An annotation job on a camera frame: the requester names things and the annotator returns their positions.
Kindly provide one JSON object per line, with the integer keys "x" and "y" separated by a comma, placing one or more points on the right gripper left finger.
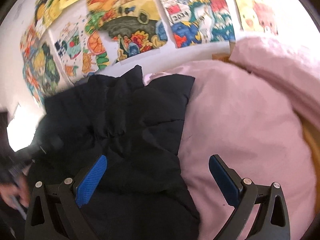
{"x": 54, "y": 210}

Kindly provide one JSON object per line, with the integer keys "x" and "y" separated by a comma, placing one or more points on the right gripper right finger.
{"x": 272, "y": 218}

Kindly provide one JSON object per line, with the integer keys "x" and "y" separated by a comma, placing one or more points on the black puffer jacket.
{"x": 138, "y": 128}

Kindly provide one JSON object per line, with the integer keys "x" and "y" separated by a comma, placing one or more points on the person's left hand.
{"x": 21, "y": 191}

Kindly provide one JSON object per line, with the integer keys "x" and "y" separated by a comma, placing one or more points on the blond boy drawing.
{"x": 40, "y": 71}

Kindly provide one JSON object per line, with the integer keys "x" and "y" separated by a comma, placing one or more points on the oranges and cup drawing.
{"x": 79, "y": 47}

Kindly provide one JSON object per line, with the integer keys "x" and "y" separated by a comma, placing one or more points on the pink bed duvet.
{"x": 254, "y": 129}

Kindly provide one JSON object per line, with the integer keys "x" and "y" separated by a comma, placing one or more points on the sunflower yellow drawing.
{"x": 46, "y": 12}

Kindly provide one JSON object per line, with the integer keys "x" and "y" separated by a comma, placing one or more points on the landscape drawing with black hill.
{"x": 135, "y": 25}

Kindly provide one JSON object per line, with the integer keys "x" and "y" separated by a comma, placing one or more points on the pink folded blanket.
{"x": 280, "y": 67}

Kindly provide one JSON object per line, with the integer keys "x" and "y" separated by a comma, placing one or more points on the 2024 collage drawing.
{"x": 199, "y": 21}

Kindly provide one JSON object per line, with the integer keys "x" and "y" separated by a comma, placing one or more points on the pink pigs yellow drawing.
{"x": 257, "y": 15}

